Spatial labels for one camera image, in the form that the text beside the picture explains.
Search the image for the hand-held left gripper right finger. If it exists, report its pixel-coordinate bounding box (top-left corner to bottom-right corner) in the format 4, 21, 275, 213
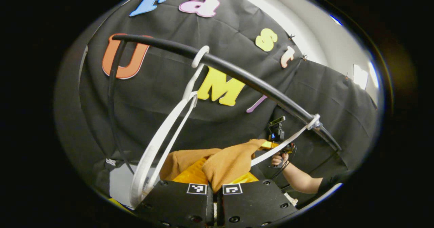
217, 172, 299, 227

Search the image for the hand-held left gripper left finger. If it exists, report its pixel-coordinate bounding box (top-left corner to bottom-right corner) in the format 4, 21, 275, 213
134, 158, 214, 227

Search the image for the brown collared shirt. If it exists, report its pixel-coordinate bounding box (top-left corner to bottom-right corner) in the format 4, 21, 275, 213
159, 139, 268, 193

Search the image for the white hanger with taped hook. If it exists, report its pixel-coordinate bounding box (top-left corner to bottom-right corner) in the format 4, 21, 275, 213
250, 114, 321, 167

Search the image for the white plastic hanger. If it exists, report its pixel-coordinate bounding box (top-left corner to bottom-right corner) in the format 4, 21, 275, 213
130, 45, 211, 210

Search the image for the person's black sleeve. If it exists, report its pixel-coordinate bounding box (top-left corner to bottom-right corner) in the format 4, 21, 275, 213
317, 174, 344, 194

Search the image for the row of small black clips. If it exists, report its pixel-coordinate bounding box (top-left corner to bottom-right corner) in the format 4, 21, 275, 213
222, 0, 350, 80

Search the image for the small ceiling light panel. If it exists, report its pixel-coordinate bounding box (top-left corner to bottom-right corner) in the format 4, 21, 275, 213
353, 64, 369, 90

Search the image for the black clothes rail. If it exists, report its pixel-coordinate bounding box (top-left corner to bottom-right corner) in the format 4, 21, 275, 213
108, 34, 342, 174

